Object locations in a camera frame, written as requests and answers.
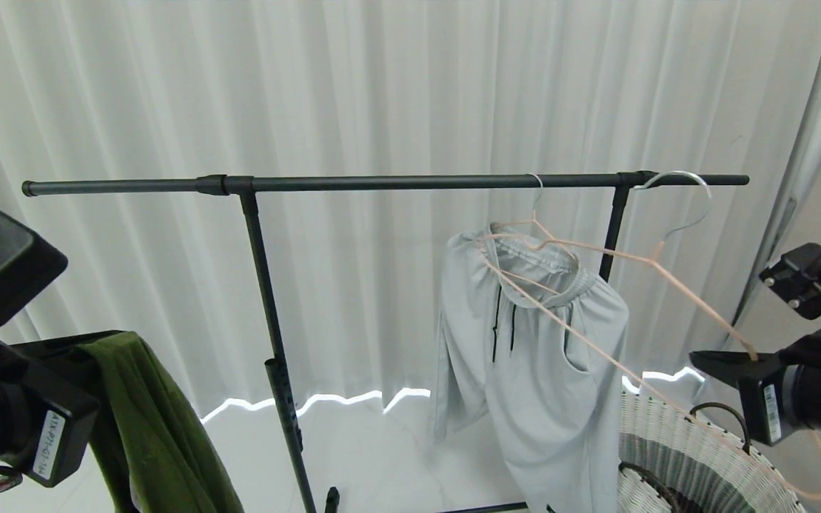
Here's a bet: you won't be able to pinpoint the white curtain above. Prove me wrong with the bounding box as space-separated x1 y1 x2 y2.
0 0 821 423

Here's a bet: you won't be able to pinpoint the black clothes rack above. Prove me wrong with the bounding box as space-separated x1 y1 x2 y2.
22 170 750 513

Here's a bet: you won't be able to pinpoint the pink clothes hanger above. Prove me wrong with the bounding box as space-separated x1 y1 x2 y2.
487 175 582 296
478 171 821 502

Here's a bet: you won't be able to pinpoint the green long-sleeved shirt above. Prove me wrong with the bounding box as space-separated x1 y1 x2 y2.
76 331 244 513

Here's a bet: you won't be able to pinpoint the pale grey shorts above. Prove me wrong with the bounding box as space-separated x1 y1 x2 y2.
430 224 630 513

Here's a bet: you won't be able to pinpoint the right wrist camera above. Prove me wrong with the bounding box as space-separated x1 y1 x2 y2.
760 242 821 366

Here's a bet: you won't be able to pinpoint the white laundry basket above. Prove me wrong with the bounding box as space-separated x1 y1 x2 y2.
617 390 807 513

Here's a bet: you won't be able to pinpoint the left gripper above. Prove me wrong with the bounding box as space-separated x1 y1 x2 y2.
0 330 126 489

